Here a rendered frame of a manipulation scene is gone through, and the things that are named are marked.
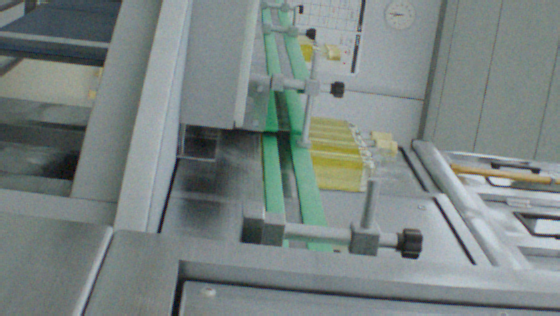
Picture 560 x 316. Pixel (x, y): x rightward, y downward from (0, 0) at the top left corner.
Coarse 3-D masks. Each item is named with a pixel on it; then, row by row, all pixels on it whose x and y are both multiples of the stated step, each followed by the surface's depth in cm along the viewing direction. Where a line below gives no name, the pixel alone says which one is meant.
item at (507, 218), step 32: (416, 160) 209; (448, 160) 214; (480, 160) 223; (512, 160) 224; (448, 192) 182; (480, 192) 191; (512, 192) 195; (544, 192) 198; (480, 224) 164; (512, 224) 178; (544, 224) 182; (512, 256) 149; (544, 256) 162
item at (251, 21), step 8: (256, 0) 111; (248, 8) 112; (256, 8) 111; (248, 16) 112; (256, 16) 111; (248, 24) 113; (248, 32) 112; (248, 40) 112; (248, 48) 113; (248, 56) 113; (248, 64) 113; (240, 72) 114; (248, 72) 114; (240, 80) 115; (240, 88) 115; (240, 96) 114; (240, 104) 115; (240, 112) 115; (240, 120) 116
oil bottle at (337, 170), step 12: (312, 156) 140; (324, 156) 140; (336, 156) 142; (348, 156) 143; (360, 156) 144; (324, 168) 140; (336, 168) 140; (348, 168) 140; (360, 168) 140; (372, 168) 141; (264, 180) 140; (324, 180) 140; (336, 180) 141; (348, 180) 141; (360, 180) 141
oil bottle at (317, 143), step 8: (312, 144) 145; (320, 144) 145; (328, 144) 146; (336, 144) 147; (344, 144) 148; (352, 144) 148; (360, 144) 149; (352, 152) 146; (360, 152) 146; (368, 152) 147
